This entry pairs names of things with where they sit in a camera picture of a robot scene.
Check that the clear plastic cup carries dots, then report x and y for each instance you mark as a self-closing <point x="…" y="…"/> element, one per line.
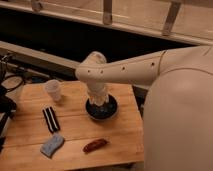
<point x="52" y="88"/>

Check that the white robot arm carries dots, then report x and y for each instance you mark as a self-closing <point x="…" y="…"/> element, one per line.
<point x="178" y="109"/>

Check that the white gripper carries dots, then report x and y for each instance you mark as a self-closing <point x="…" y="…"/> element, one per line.
<point x="98" y="93"/>

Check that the black device at left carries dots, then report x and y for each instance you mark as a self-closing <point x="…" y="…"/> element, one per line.
<point x="7" y="107"/>

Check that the blue sponge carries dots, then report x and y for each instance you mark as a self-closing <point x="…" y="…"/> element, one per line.
<point x="52" y="145"/>

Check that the black white striped cloth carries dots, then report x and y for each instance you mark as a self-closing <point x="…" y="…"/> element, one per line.
<point x="51" y="119"/>

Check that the dark ceramic bowl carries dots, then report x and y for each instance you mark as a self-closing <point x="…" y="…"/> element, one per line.
<point x="105" y="111"/>

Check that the brown sausage toy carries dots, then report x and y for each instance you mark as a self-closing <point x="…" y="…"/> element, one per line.
<point x="94" y="145"/>

